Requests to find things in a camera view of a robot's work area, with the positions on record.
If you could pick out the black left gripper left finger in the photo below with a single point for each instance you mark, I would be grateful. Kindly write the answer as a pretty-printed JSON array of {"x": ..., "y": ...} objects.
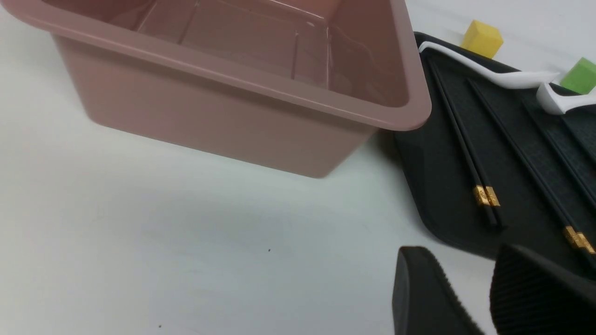
[{"x": 424, "y": 302}]

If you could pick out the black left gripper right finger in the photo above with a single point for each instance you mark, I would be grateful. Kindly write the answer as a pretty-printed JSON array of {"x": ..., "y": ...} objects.
[{"x": 531, "y": 295}]

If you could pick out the black chopstick gold band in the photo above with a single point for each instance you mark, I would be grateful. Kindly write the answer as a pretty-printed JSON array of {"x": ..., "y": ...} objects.
[
  {"x": 454, "y": 130},
  {"x": 567, "y": 220},
  {"x": 468, "y": 139},
  {"x": 508, "y": 105},
  {"x": 569, "y": 150}
]

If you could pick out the black plastic tray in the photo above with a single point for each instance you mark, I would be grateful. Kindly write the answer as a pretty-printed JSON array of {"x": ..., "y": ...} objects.
[{"x": 470, "y": 188}]

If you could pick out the green cube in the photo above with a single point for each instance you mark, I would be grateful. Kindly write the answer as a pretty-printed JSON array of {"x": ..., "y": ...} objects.
[{"x": 581, "y": 78}]

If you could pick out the pink plastic bin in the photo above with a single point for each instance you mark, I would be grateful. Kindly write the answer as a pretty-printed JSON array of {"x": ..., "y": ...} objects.
[{"x": 294, "y": 85}]

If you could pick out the yellow cube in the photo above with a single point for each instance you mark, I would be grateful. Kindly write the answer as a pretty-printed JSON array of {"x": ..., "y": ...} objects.
[{"x": 482, "y": 39}]

